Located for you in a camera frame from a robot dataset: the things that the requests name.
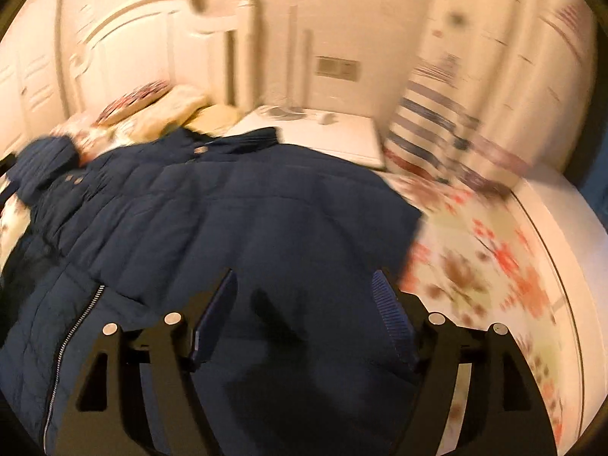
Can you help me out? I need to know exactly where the navy blue puffer jacket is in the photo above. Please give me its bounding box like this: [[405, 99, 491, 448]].
[[1, 128, 420, 455]]

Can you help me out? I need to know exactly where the white bedside table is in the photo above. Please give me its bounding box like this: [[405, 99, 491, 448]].
[[227, 106, 385, 170]]

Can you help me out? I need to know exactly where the cream yellow pillow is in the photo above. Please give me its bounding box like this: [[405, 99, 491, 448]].
[[110, 85, 242, 143]]

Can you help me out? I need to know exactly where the dark patterned pillow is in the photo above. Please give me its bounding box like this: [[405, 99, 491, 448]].
[[95, 80, 173, 127]]

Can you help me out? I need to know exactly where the striped nautical curtain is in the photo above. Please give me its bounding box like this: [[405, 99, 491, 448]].
[[383, 0, 597, 195]]

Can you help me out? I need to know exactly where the thin white floor lamp pole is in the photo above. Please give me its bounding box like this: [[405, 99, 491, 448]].
[[268, 5, 304, 120]]

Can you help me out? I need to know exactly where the white wardrobe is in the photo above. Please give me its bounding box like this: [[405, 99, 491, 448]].
[[0, 0, 68, 155]]

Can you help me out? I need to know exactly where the white wooden headboard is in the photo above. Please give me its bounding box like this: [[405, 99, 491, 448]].
[[69, 0, 260, 113]]

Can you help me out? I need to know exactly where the white charger with cable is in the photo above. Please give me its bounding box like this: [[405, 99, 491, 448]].
[[317, 111, 337, 126]]

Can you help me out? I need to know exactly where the wall socket plate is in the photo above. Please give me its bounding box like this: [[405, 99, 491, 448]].
[[315, 55, 359, 81]]

